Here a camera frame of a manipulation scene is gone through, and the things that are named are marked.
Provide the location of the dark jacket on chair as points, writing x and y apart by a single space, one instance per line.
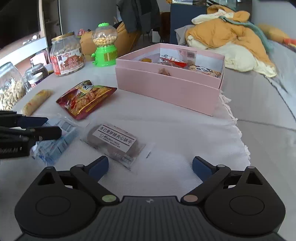
139 15

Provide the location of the gold-lid peanut snack jar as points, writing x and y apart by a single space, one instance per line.
66 54

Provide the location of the yellow beanbag chair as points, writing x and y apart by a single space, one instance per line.
125 42

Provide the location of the large glass peanut jar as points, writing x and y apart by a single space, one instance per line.
12 87

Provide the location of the yellow plum fruit pack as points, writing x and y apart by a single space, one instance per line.
148 60

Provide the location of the green gumball candy dispenser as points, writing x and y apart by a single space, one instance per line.
104 38

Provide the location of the black television screen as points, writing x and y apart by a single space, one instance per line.
19 18

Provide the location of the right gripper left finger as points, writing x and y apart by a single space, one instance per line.
86 178

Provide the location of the small dark glass jar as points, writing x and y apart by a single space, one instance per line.
34 76

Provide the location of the red spicy snack bag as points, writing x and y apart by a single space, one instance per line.
84 98

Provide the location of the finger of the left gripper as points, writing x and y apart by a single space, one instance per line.
12 119
42 133

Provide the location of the red white snack pack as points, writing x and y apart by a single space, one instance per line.
171 61

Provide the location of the white label snack pack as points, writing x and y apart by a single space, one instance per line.
187 56

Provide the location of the pink cardboard box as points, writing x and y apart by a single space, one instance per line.
178 86

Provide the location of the yellow and cream blanket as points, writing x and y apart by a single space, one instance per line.
230 33

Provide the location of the panda snack pack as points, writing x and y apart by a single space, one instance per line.
205 70

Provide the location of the brown sandwich biscuit pack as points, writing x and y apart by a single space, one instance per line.
117 144

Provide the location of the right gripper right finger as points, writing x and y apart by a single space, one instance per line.
211 177

